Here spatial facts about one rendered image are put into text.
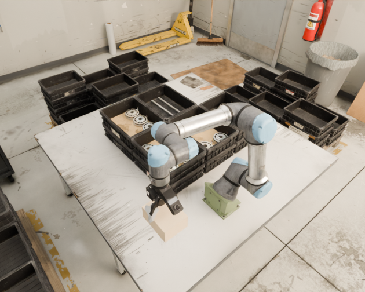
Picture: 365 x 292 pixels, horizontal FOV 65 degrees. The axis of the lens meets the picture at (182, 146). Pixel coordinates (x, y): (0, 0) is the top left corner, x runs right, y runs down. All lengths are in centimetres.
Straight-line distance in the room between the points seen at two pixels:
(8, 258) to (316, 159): 214
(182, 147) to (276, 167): 116
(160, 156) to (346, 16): 363
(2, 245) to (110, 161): 87
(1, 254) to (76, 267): 53
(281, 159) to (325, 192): 101
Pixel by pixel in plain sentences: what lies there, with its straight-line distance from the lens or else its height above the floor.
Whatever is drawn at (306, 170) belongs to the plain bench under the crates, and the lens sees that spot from 215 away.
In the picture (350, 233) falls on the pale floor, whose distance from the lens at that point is 288.
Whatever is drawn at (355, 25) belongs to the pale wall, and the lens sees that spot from 428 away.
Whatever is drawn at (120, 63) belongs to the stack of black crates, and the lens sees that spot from 372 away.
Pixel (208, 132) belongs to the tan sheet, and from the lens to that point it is 204.
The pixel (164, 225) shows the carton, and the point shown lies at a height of 112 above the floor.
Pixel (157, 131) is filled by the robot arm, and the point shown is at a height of 142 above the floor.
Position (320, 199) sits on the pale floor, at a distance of 299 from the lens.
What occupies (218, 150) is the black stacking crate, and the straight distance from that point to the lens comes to 188.
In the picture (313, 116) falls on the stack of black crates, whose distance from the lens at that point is 307.
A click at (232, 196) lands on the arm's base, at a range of 164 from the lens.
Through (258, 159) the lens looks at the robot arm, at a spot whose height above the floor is 119.
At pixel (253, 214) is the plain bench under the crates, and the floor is 70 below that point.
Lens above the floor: 213
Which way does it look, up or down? 42 degrees down
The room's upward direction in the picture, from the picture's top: 2 degrees clockwise
